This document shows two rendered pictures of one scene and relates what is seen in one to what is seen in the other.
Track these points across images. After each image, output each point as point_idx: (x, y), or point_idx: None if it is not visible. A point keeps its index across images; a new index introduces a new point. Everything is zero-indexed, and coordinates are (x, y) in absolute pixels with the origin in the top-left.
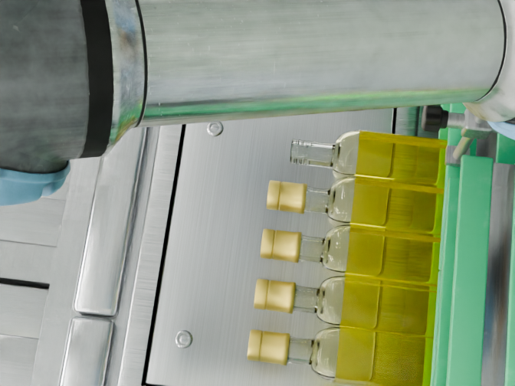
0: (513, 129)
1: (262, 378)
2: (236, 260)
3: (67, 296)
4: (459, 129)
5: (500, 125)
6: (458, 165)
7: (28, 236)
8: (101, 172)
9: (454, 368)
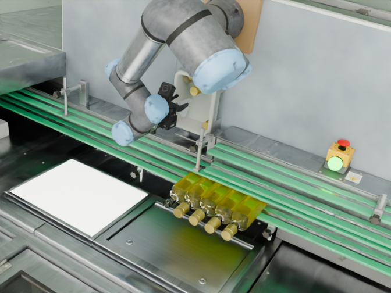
0: (241, 75)
1: (228, 267)
2: (182, 256)
3: None
4: (189, 166)
5: (238, 78)
6: (200, 170)
7: None
8: (120, 278)
9: (265, 172)
